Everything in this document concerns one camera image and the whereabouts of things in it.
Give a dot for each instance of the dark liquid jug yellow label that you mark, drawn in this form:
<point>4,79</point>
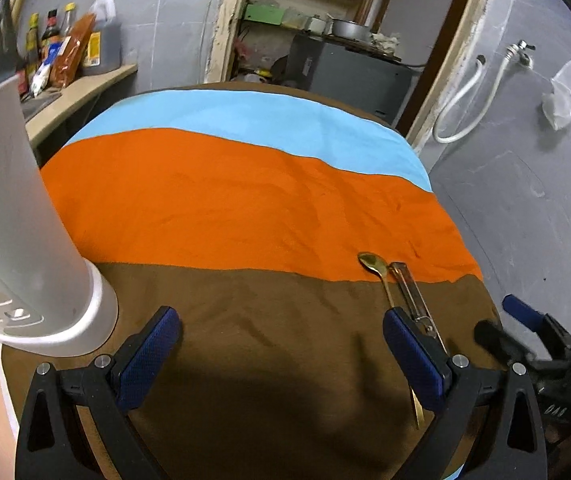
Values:
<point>107,40</point>

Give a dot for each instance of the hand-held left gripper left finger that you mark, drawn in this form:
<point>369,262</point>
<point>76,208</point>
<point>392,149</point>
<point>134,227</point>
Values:
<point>145,360</point>

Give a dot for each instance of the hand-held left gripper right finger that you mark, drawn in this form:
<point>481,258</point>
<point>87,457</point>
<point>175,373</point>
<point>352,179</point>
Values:
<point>415,365</point>

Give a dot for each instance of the orange snack packet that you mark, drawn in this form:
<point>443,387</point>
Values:
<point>70,55</point>

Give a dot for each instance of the clear plastic bag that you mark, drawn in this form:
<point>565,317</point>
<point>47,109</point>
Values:
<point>563,95</point>

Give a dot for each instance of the striped blue orange brown cloth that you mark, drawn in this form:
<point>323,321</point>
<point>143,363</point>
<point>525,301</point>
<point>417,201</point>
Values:
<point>245,200</point>

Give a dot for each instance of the wooden counter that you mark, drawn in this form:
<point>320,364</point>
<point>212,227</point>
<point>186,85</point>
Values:
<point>80,92</point>

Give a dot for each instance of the white blue packet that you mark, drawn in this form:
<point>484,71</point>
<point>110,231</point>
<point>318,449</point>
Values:
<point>45,72</point>

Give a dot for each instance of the white crumpled rag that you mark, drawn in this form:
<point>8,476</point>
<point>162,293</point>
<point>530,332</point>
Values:
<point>388,42</point>

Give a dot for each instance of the yellow labelled bottle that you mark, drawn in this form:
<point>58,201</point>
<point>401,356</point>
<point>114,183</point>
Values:
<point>32,40</point>

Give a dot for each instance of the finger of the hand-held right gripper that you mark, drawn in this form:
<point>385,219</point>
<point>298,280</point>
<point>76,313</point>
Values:
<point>495,337</point>
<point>525,310</point>

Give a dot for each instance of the wooden door frame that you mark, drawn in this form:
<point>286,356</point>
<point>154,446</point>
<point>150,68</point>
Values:
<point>458,70</point>

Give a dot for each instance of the dark sauce bottle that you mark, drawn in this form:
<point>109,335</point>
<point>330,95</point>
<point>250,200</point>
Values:
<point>50,30</point>

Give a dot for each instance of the metal pot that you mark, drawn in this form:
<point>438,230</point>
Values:
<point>350,27</point>

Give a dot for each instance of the yellow capped bottle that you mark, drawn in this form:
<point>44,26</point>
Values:
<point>67,20</point>

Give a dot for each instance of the metal wall faucet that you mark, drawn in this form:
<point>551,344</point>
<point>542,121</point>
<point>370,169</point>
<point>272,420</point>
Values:
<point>518,52</point>

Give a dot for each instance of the white plastic utensil holder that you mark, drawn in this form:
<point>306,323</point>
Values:
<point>15,210</point>

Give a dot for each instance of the gold spoon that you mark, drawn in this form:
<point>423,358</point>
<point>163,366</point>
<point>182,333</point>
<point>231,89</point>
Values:
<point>370,261</point>

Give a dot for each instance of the grey metal cabinet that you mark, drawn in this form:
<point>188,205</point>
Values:
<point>340,70</point>

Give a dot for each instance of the green box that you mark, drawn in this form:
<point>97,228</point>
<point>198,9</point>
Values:
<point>263,14</point>

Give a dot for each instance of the metal peeler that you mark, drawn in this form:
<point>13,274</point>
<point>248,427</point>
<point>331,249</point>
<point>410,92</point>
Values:
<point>405,285</point>

